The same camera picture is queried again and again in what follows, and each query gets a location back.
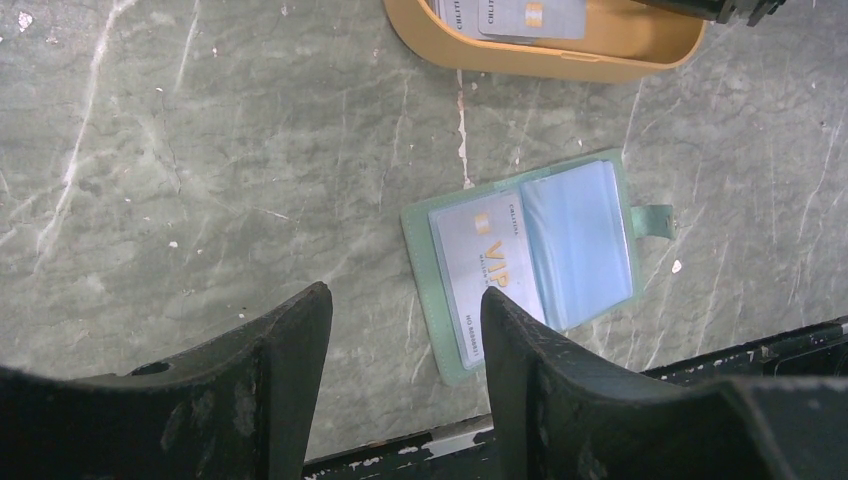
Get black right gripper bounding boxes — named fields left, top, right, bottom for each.
left=635, top=0, right=786, bottom=27

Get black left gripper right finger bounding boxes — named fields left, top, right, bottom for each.
left=482, top=289, right=847, bottom=479

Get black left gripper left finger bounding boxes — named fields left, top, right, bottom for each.
left=1, top=282, right=333, bottom=479

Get mint green card holder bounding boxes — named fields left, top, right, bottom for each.
left=401, top=149, right=676, bottom=385

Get silver VIP credit card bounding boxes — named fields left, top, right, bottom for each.
left=428, top=189, right=546, bottom=370

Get silver credit card stack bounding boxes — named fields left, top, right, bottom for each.
left=428, top=0, right=587, bottom=44

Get yellow oval tray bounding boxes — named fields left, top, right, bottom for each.
left=383, top=0, right=708, bottom=84

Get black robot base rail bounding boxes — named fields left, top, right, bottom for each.
left=301, top=316, right=848, bottom=480

